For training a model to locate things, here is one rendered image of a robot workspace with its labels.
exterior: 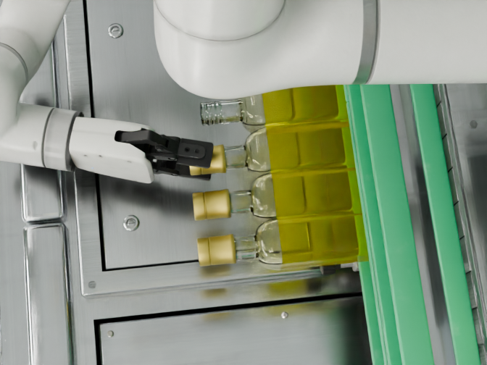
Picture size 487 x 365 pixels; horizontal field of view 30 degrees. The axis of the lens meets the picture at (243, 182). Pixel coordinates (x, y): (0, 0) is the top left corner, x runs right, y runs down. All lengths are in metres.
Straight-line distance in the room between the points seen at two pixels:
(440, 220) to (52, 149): 0.46
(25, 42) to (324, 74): 0.55
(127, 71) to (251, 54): 0.65
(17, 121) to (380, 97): 0.43
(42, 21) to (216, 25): 0.55
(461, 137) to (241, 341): 0.43
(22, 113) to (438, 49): 0.59
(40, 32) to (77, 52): 0.16
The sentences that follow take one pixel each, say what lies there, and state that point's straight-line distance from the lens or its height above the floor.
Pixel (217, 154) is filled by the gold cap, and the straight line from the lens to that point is 1.11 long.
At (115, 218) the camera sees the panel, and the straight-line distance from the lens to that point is 1.24.
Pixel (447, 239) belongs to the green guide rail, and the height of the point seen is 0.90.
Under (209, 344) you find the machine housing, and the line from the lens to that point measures 1.24.
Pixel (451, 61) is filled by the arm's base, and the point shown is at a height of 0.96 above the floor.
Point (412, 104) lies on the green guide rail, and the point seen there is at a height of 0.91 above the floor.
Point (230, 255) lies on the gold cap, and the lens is 1.08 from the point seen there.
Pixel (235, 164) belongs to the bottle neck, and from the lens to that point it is 1.11.
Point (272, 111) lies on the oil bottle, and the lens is 1.11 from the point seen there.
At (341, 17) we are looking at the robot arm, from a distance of 0.66.
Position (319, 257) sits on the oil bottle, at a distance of 1.07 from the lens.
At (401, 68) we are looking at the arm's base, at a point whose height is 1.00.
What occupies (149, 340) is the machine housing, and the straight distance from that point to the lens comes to 1.24.
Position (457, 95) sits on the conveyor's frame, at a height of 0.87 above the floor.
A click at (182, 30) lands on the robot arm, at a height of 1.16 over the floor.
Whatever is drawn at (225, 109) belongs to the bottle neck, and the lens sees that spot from 1.12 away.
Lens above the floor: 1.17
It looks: 3 degrees down
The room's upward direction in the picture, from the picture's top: 96 degrees counter-clockwise
